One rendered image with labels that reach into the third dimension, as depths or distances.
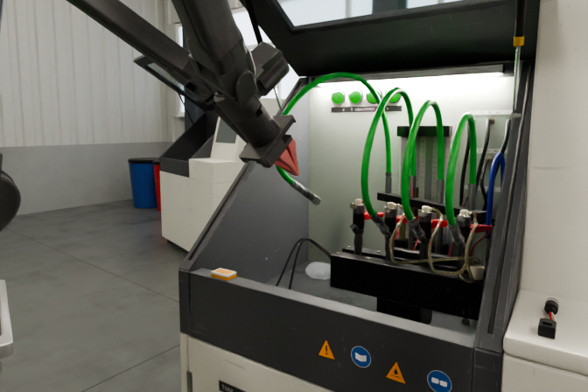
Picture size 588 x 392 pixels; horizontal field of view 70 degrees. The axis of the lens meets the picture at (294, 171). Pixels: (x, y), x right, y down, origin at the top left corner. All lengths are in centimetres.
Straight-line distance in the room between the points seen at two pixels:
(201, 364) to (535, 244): 77
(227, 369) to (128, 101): 716
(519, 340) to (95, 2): 93
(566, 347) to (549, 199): 30
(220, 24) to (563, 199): 69
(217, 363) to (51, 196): 654
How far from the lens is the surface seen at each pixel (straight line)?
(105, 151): 775
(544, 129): 96
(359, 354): 83
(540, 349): 73
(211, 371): 109
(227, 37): 55
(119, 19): 93
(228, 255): 113
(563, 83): 98
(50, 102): 743
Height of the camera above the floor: 129
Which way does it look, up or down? 6 degrees down
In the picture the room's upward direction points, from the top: straight up
